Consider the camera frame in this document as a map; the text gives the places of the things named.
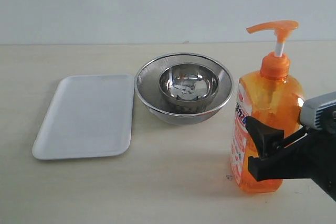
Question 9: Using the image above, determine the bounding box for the orange pump soap bottle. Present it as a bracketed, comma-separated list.
[230, 20, 304, 194]

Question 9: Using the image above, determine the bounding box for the steel mesh colander bowl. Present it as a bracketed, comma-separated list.
[135, 52, 234, 125]

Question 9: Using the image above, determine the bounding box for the small stainless steel bowl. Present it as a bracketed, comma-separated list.
[159, 62, 219, 107]

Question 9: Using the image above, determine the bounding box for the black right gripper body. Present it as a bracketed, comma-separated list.
[272, 128, 335, 200]

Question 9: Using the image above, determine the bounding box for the white rectangular plastic tray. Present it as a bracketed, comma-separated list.
[31, 74, 134, 160]

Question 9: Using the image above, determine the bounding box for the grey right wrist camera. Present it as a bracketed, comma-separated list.
[300, 91, 335, 130]

